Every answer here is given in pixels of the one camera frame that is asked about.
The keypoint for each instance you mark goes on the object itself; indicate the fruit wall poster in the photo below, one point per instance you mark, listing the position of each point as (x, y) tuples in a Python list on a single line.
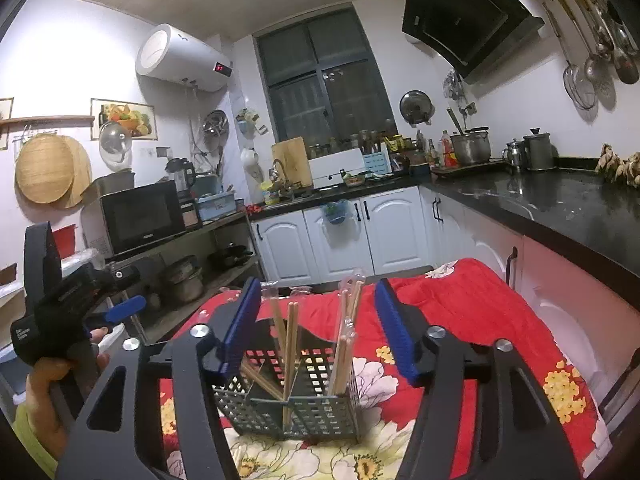
[(127, 117)]

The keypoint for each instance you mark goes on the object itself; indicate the steel faucet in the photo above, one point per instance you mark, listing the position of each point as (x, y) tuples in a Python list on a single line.
[(277, 170)]

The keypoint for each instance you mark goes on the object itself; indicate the black stone countertop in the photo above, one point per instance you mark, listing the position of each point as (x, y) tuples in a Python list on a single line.
[(550, 205)]

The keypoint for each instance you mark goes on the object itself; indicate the glass pot lid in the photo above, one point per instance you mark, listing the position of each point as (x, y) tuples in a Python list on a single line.
[(115, 142)]

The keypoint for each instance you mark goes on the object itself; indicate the person's left hand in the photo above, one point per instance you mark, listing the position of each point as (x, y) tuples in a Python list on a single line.
[(47, 385)]

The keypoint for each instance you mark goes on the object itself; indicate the black range hood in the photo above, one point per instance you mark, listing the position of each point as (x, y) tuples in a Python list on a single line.
[(460, 10)]

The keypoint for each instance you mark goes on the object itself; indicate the black plastic utensil basket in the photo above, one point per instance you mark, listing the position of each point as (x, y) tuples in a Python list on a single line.
[(320, 415)]

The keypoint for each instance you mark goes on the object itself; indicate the person's left forearm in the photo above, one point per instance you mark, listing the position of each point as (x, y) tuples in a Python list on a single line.
[(30, 442)]

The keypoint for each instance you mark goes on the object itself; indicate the hanging steel bowl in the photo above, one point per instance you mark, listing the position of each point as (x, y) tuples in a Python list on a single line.
[(215, 122)]

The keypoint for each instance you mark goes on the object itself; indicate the small hanging utensil rack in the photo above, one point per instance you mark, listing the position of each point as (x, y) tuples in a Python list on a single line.
[(452, 85)]

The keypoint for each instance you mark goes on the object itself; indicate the red chili peppers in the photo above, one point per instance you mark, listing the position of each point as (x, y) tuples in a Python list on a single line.
[(255, 207)]

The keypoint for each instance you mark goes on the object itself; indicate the blue white knife block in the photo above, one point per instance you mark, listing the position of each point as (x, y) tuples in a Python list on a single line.
[(375, 162)]

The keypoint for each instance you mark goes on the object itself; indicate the round bamboo tray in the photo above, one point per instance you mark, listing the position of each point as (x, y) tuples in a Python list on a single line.
[(45, 170)]

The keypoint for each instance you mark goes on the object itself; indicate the dark framed window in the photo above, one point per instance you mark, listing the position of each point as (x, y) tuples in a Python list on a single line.
[(320, 60)]

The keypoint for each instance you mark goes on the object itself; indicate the round wooden board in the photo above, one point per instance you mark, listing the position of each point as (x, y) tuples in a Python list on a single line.
[(83, 175)]

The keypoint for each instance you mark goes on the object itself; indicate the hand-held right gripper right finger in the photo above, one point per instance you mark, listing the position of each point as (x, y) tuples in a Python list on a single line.
[(395, 330)]

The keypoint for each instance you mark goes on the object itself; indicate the wooden cutting board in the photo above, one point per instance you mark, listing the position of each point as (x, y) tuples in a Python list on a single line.
[(292, 160)]

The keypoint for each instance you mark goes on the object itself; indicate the white electric water heater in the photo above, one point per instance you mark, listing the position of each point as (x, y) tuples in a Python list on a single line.
[(175, 57)]

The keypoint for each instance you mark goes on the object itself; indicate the small steel kettle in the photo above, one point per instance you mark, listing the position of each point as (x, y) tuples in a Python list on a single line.
[(514, 155)]

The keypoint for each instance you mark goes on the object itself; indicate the metal tray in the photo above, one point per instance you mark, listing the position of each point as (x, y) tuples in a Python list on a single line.
[(110, 183)]

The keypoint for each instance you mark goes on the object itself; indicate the red floral tablecloth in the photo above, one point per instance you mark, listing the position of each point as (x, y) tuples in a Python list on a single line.
[(475, 310)]

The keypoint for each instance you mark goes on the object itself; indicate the red plastic bucket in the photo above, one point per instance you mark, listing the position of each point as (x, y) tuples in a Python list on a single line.
[(66, 240)]

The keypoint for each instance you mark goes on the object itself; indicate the steel pot on shelf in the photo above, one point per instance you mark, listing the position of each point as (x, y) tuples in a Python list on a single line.
[(182, 280)]

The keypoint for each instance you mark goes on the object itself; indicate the metal storage shelf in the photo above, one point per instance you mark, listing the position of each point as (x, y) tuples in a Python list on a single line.
[(220, 225)]

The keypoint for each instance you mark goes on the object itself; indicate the blue plastic bag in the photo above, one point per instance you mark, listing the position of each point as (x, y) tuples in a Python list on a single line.
[(337, 212)]

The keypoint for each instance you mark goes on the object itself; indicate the white base cabinets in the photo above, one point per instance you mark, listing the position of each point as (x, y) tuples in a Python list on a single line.
[(390, 225)]

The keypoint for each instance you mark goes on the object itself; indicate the white countertop appliance box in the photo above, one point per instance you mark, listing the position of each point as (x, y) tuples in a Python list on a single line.
[(335, 170)]

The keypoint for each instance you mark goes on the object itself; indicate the black microwave oven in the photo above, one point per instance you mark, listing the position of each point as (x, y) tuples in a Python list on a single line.
[(140, 217)]

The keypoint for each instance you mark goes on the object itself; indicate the black wok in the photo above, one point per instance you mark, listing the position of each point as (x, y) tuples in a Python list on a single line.
[(230, 256)]

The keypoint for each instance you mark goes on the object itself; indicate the row of condiment bottles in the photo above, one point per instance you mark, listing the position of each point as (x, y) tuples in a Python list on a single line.
[(440, 152)]

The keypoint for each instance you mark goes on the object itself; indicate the large steel stock pot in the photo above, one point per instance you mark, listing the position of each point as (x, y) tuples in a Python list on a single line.
[(470, 150)]

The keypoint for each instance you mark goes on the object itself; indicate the round steel pot lid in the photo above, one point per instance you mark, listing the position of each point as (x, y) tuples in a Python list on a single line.
[(415, 107)]

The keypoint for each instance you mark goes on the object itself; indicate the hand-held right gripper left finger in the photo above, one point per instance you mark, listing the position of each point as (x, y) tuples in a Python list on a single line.
[(240, 330)]

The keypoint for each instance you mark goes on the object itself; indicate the black electric kettle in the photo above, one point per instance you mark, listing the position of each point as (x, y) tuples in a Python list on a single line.
[(180, 172)]

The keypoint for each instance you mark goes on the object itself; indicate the steel pot with lid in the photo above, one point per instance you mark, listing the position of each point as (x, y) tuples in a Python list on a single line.
[(539, 152)]

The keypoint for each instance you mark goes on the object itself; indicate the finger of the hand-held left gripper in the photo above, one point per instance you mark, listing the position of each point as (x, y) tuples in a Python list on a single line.
[(125, 307), (120, 276)]

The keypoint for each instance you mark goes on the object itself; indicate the row of hanging kitchen utensils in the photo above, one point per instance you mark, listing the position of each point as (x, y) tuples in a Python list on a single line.
[(595, 50)]

